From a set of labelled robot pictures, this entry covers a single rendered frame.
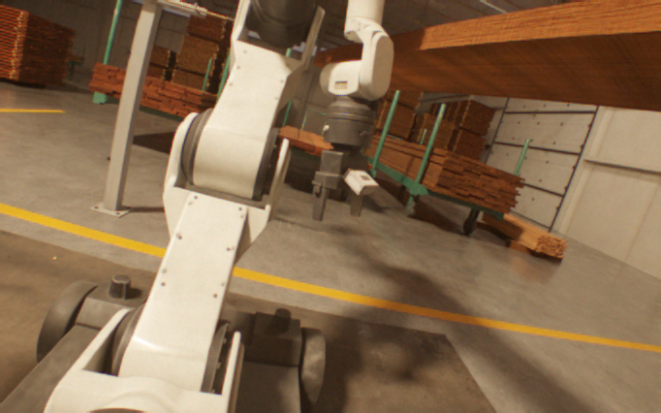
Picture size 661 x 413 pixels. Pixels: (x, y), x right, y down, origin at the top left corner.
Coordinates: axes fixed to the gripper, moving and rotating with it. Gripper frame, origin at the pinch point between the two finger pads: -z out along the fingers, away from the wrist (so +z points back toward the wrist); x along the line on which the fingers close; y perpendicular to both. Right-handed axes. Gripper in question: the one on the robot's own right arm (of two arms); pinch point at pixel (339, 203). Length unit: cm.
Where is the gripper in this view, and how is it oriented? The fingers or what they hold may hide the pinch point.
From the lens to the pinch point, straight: 61.1
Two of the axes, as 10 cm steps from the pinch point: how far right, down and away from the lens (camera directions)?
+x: 6.5, -0.2, 7.6
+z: 1.3, -9.8, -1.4
